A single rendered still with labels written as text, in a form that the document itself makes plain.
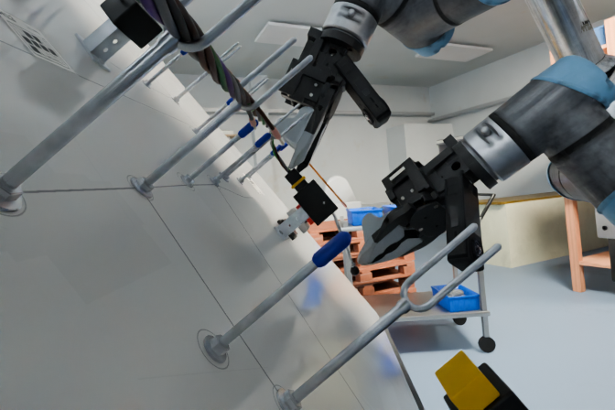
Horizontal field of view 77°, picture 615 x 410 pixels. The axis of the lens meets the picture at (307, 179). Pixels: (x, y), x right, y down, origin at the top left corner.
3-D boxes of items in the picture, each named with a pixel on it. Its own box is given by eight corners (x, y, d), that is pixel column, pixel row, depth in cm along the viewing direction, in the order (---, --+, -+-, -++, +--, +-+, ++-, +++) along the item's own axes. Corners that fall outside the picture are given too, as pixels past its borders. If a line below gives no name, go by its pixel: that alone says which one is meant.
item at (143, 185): (156, 199, 26) (314, 62, 26) (145, 200, 25) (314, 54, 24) (137, 177, 26) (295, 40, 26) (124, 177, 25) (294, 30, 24)
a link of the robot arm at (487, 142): (538, 171, 47) (513, 139, 42) (506, 194, 49) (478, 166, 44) (502, 136, 53) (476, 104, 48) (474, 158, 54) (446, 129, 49)
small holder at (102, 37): (24, -6, 35) (83, -58, 35) (99, 52, 43) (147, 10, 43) (41, 23, 33) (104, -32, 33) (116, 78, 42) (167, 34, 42)
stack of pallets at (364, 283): (316, 327, 330) (308, 231, 332) (282, 304, 404) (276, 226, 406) (421, 301, 376) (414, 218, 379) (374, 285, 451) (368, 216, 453)
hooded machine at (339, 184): (348, 257, 640) (341, 176, 644) (368, 263, 587) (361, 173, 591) (311, 264, 611) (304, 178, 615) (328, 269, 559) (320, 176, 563)
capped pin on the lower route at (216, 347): (206, 357, 18) (350, 234, 18) (200, 331, 19) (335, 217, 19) (227, 368, 19) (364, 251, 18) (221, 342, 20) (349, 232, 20)
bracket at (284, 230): (284, 240, 56) (310, 218, 55) (273, 227, 56) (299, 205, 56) (287, 237, 60) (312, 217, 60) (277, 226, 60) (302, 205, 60)
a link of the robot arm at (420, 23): (469, 43, 58) (417, 1, 54) (415, 67, 68) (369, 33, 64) (480, 1, 60) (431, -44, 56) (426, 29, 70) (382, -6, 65)
